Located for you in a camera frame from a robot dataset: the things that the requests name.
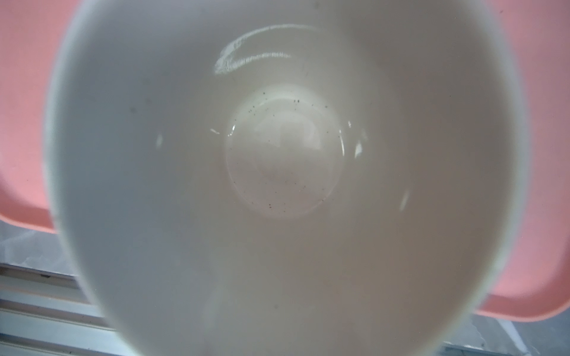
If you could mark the purple handled white mug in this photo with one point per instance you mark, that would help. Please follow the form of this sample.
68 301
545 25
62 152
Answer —
285 177

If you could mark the pink rectangular tray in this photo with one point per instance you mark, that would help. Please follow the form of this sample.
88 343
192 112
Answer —
535 284

